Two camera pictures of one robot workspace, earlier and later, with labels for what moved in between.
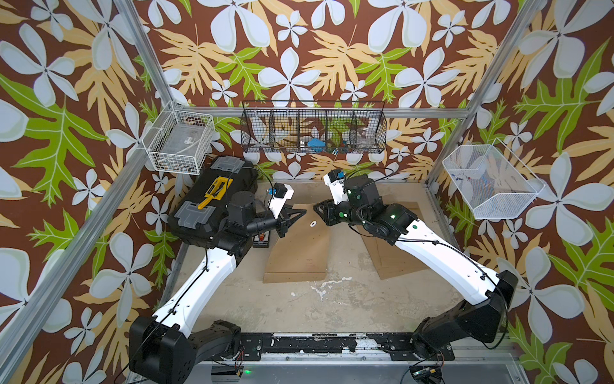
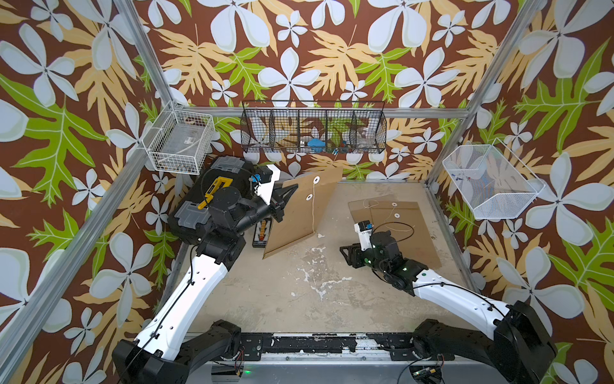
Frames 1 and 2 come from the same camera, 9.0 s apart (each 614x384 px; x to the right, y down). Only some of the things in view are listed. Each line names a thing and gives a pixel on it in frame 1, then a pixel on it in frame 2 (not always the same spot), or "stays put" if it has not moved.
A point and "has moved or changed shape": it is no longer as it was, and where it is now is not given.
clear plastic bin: x=496 y=184 stays put
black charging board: x=261 y=240 stays put
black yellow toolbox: x=197 y=217 stays put
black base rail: x=253 y=345 stays put
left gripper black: x=283 y=223 -> x=276 y=205
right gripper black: x=329 y=210 -> x=354 y=253
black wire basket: x=314 y=127 stays put
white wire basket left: x=179 y=140 stays put
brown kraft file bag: x=302 y=254 has moved or changed shape
